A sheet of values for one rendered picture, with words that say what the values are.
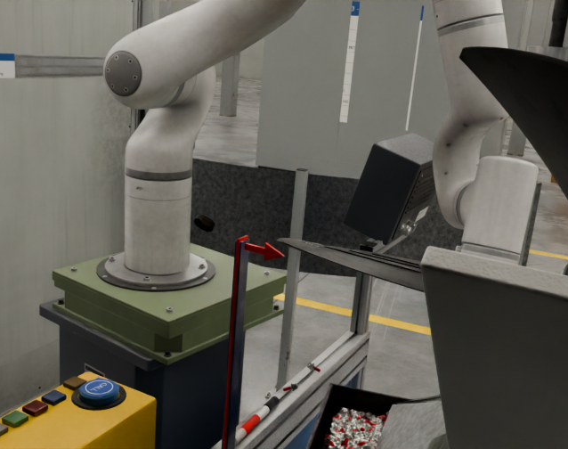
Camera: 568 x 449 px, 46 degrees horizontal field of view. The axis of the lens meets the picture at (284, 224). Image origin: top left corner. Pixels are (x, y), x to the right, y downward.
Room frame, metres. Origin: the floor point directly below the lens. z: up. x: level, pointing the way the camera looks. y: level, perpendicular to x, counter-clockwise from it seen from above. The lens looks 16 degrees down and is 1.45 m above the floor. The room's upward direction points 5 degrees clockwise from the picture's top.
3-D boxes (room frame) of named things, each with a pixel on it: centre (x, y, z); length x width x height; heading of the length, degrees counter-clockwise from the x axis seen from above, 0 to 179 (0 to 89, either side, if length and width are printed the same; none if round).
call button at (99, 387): (0.62, 0.18, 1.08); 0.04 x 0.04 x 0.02
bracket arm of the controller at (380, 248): (1.40, -0.22, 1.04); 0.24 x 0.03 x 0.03; 153
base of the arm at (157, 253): (1.18, 0.23, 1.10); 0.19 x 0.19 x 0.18
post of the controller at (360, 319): (1.31, -0.18, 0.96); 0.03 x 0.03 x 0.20; 63
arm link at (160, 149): (1.21, 0.22, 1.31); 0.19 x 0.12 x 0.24; 157
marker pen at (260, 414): (0.93, 0.02, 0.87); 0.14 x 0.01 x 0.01; 155
